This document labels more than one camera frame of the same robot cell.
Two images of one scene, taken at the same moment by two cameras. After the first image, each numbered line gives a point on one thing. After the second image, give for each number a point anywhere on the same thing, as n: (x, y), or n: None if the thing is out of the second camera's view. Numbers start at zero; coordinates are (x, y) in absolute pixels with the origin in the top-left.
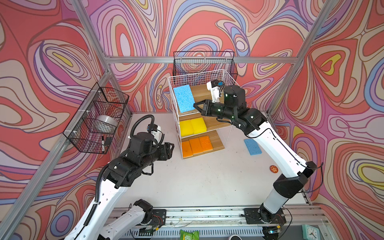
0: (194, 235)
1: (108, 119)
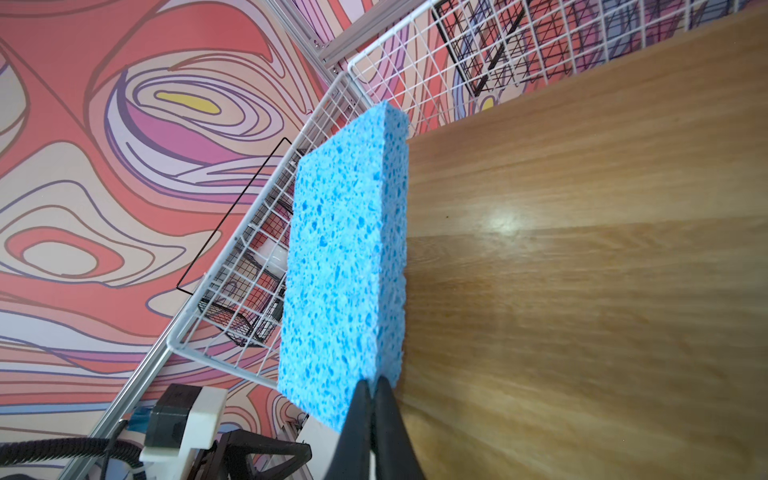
0: None
1: (272, 255)
